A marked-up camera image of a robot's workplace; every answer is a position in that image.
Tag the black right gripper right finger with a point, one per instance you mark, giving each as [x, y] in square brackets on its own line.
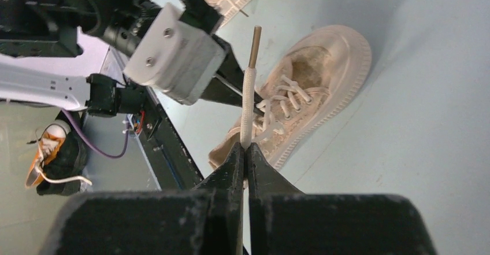
[284, 220]

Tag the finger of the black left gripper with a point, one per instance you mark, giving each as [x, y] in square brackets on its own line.
[222, 91]

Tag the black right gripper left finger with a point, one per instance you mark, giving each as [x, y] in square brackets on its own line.
[204, 220]

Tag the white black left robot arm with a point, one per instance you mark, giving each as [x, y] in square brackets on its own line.
[49, 28]

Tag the orange black shoe in background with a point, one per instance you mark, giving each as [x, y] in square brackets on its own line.
[60, 159]

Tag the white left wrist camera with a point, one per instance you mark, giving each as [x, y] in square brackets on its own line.
[176, 58]

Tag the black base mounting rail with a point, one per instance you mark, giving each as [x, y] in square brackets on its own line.
[169, 159]

